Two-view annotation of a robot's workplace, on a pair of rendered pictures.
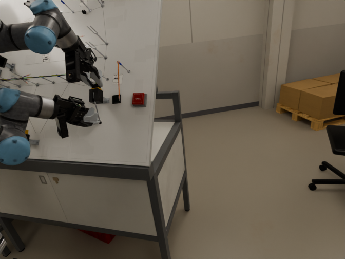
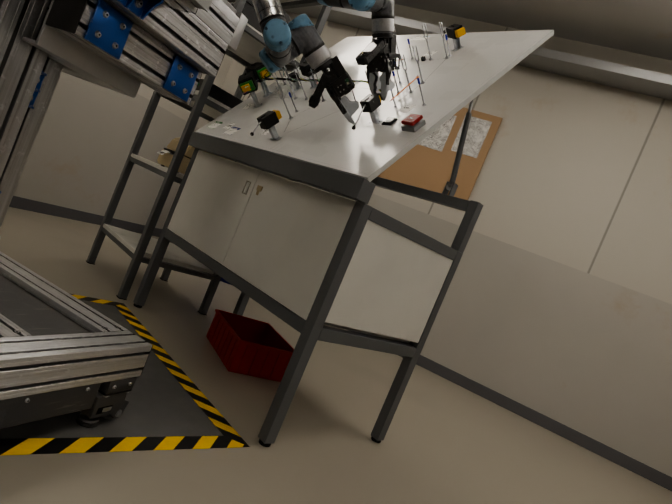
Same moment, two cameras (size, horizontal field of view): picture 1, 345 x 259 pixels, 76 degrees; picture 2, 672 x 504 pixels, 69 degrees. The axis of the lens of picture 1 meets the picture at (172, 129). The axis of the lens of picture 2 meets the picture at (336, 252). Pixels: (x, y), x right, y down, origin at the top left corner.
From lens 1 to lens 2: 104 cm
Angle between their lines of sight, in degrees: 36
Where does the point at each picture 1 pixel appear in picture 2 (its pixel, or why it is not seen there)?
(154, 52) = (466, 95)
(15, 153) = (277, 31)
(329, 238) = not seen: outside the picture
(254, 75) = not seen: outside the picture
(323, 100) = not seen: outside the picture
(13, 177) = (221, 179)
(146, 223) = (307, 288)
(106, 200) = (288, 235)
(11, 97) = (305, 20)
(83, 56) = (386, 53)
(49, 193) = (237, 209)
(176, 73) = (527, 308)
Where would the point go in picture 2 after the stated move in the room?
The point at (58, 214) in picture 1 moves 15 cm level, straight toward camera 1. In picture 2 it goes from (223, 246) to (217, 249)
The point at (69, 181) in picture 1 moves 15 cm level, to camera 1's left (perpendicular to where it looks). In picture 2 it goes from (270, 194) to (241, 183)
